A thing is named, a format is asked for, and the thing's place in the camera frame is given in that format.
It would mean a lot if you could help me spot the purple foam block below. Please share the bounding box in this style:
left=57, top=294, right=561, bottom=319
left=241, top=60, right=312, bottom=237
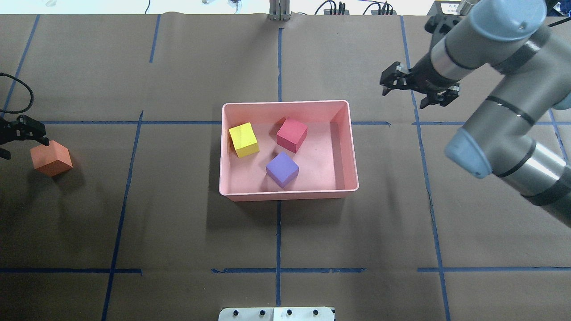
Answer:
left=265, top=152, right=300, bottom=189

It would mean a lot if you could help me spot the aluminium frame post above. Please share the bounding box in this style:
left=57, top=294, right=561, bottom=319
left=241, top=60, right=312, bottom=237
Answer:
left=269, top=0, right=291, bottom=21

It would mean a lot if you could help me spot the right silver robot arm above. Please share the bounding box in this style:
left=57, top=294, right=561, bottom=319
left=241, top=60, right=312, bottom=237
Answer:
left=380, top=0, right=571, bottom=226

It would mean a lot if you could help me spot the yellow foam block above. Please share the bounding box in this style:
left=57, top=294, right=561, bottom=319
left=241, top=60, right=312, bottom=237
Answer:
left=228, top=122, right=260, bottom=158

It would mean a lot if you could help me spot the red foam block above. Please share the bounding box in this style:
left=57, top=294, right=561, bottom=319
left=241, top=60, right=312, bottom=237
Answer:
left=277, top=118, right=308, bottom=153

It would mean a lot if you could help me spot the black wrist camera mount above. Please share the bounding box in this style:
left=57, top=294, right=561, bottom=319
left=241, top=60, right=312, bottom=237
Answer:
left=424, top=13, right=462, bottom=49

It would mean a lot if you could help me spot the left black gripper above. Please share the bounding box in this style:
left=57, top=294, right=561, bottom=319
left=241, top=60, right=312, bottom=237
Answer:
left=0, top=115, right=50, bottom=160

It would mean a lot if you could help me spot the pink plastic bin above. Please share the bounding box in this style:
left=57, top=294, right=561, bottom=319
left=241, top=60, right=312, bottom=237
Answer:
left=219, top=100, right=359, bottom=202

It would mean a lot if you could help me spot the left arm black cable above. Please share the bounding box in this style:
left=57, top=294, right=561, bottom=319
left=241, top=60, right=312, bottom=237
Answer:
left=0, top=73, right=34, bottom=115

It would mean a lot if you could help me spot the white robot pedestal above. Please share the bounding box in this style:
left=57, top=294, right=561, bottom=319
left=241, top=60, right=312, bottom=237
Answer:
left=218, top=306, right=336, bottom=321

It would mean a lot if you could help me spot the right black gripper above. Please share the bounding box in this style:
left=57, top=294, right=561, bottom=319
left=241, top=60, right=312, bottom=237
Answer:
left=380, top=53, right=459, bottom=108

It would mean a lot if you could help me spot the orange foam block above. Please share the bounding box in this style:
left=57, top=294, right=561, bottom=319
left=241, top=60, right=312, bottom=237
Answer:
left=30, top=140, right=73, bottom=177

